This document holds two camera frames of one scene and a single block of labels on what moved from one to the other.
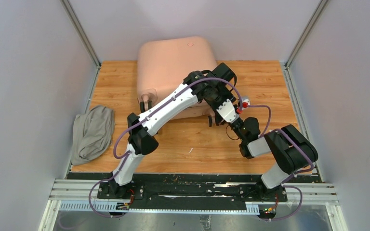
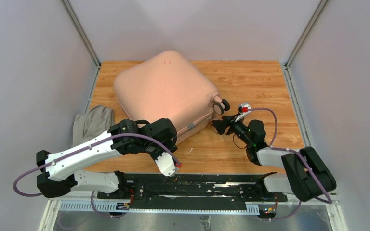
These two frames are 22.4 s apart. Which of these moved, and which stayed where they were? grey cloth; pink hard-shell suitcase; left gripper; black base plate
Moved: pink hard-shell suitcase; left gripper
Stayed: grey cloth; black base plate
